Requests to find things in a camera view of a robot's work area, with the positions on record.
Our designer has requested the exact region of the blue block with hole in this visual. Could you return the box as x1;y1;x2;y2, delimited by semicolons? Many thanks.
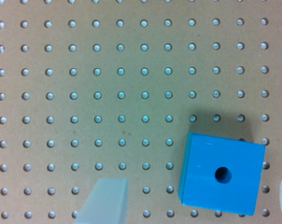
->
178;133;265;216

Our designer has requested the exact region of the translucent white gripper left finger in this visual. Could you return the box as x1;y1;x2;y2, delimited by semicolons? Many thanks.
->
74;178;128;224

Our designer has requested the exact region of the brown pegboard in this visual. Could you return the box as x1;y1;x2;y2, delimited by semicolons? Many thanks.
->
0;0;282;224

